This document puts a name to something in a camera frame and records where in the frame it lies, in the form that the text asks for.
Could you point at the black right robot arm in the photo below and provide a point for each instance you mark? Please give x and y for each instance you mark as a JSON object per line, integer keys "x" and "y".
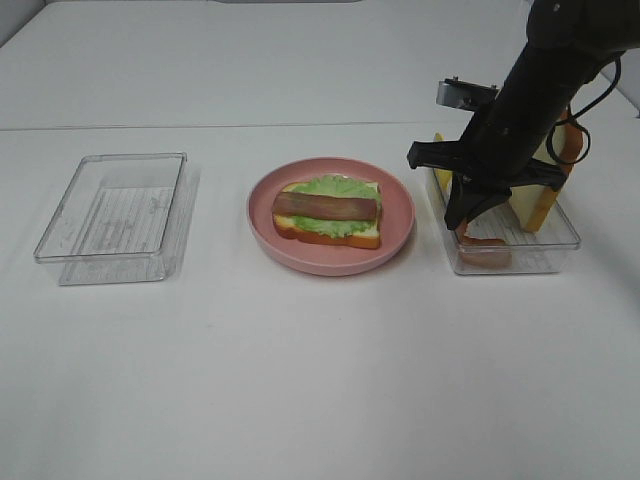
{"x": 568, "y": 43}

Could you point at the curled bacon strip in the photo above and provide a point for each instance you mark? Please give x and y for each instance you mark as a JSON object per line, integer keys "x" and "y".
{"x": 489, "y": 253}

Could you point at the standing toast bread slice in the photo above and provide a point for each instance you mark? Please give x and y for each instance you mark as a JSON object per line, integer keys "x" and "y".
{"x": 532, "y": 203}

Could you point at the clear plastic left tray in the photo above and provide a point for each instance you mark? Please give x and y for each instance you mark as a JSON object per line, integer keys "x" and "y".
{"x": 122, "y": 218}

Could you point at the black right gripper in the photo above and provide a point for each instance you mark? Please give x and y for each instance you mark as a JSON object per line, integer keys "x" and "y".
{"x": 497, "y": 150}

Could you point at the green lettuce leaf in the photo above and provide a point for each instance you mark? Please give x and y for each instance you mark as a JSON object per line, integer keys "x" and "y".
{"x": 337, "y": 186}

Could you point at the clear plastic tray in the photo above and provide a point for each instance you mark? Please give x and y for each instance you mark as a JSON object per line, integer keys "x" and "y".
{"x": 542, "y": 252}
{"x": 122, "y": 218}

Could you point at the brown bacon strip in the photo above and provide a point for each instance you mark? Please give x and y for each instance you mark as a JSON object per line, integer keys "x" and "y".
{"x": 325, "y": 207}

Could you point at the yellow cheese slice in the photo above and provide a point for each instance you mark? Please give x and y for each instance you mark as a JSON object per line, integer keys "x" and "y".
{"x": 443, "y": 177}

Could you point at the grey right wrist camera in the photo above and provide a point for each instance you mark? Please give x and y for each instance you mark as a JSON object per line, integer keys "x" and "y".
{"x": 455, "y": 93}

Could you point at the toast bread slice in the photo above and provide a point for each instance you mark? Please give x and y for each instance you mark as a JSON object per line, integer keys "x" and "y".
{"x": 292, "y": 232}
{"x": 532, "y": 203}

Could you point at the pink round plate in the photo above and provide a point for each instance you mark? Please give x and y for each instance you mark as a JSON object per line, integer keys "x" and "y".
{"x": 397, "y": 221}

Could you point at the clear plastic right tray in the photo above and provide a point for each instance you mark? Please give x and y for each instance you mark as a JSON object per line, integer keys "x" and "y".
{"x": 542, "y": 252}

